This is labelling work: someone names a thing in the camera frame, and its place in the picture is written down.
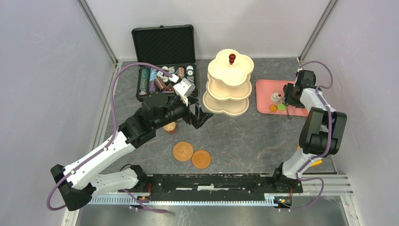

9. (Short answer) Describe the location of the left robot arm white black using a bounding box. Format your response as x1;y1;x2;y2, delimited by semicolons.
47;92;213;211

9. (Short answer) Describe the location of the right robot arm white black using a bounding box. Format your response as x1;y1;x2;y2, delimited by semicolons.
271;70;347;192

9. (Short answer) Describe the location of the white cupcake with cherry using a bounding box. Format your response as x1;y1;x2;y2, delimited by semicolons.
271;92;282;103

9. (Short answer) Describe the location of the green macaron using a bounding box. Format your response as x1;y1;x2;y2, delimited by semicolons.
277;103;287;111

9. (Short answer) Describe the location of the orange flower cookie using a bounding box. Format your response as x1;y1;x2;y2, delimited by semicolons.
269;105;278;113

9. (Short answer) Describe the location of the pink plastic tray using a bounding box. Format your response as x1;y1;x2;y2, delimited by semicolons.
255;80;308;117

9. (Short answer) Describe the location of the orange wooden cup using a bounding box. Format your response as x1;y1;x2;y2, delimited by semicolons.
163;122;177;134

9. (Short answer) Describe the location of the patterned round wooden coaster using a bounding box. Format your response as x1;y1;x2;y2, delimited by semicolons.
172;142;194;161

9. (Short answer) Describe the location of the triangular all-in button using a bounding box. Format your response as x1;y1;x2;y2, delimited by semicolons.
162;84;175;93

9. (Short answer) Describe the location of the plain round wooden coaster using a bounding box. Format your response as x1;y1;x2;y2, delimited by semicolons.
192;150;211;169

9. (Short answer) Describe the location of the cream three-tier serving stand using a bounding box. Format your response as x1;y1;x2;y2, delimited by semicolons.
202;49;254;117

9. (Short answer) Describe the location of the black poker chip case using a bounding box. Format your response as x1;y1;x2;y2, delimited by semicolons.
131;24;198;97

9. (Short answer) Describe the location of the yellow toy brick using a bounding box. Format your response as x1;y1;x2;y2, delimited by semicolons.
311;160;322;167

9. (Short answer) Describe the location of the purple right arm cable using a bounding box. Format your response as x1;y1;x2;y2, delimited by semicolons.
277;61;334;213

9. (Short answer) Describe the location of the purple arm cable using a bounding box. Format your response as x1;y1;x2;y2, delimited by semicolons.
277;61;334;213
46;62;175;214

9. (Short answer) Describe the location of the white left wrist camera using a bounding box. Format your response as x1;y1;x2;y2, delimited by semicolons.
170;74;195;106

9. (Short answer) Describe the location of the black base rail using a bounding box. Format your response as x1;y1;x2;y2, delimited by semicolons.
148;173;303;202

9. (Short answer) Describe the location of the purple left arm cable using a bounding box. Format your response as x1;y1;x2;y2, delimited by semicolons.
46;62;175;214

